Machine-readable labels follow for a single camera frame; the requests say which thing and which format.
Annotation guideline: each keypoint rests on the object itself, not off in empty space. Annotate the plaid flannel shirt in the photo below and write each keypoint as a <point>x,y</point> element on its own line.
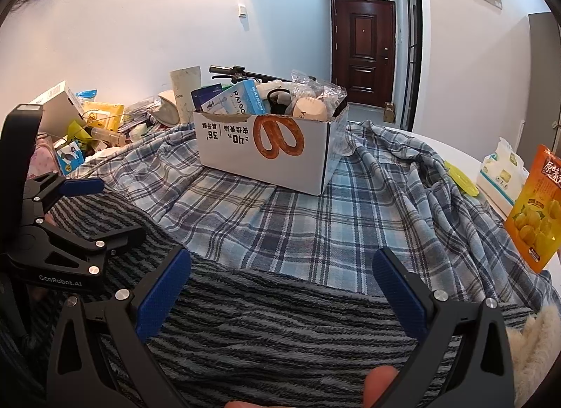
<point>307,224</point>

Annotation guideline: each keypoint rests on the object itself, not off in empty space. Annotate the white cup-shaped mask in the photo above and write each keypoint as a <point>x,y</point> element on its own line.
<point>168,110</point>

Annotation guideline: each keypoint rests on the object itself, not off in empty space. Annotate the yellow flat packet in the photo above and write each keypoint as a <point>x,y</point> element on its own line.
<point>105,112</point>

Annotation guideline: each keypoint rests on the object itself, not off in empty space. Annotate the clear plastic bag with bun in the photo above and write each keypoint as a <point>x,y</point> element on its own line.
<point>313,101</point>

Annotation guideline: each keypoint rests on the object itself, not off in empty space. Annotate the grey refrigerator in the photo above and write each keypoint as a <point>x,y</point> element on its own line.
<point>545,83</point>

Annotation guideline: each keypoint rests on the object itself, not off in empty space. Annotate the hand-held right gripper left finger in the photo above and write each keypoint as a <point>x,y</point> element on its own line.
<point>162,294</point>

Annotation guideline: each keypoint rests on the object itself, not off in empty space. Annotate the white cardboard box pretzel print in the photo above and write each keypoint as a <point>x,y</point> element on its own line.
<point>271,162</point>

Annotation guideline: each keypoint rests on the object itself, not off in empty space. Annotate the white wet wipes pack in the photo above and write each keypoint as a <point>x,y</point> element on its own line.
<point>499,178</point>

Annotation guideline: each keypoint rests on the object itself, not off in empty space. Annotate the dark blue box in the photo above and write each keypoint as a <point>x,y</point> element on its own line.
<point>204,94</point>

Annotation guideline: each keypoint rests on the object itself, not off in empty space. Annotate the sliding glass door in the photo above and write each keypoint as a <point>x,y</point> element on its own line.
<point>412,48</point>

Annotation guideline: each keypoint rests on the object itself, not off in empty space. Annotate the pile of medicine packets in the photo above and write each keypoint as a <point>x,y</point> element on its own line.
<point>136,121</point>

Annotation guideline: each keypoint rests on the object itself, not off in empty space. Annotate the orange snack bag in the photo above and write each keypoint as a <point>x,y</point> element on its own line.
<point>534,215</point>

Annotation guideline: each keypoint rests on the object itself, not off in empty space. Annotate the white marbled tumbler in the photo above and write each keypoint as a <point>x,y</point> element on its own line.
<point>186,83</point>

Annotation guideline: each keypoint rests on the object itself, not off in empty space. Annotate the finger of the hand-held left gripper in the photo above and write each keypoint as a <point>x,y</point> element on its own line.
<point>83,186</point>
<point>122,237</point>

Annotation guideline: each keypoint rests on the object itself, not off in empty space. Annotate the person's right hand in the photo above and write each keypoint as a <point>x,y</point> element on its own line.
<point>381,390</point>

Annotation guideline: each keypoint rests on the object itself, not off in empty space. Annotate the pink packet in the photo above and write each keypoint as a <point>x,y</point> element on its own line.
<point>41,156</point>

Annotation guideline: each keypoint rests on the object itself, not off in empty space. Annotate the blue and white mask packet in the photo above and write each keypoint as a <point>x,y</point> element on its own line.
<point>70,158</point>

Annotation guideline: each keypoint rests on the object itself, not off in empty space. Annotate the yellow plastic packet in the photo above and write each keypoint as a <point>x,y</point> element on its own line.
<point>460,175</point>

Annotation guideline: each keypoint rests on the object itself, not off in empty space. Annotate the dark red entrance door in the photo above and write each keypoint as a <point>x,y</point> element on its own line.
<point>361,48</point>

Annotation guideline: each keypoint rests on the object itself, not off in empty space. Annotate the small cardboard box on floor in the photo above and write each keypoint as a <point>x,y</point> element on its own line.
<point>389,112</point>

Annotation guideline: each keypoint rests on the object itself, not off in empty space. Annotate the white cardboard carton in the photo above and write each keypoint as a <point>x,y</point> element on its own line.
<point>57,110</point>

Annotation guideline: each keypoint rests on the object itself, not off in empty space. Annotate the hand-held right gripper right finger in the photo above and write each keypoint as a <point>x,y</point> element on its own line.
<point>399,294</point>

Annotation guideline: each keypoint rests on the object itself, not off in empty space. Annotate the black bicycle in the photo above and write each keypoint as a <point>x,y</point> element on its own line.
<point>228,69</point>

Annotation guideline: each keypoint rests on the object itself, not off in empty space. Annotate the light blue carton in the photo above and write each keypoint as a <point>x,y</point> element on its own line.
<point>239,97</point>

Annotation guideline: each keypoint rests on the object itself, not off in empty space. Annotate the white fluffy cloth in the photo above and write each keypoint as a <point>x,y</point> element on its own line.
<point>539,346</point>

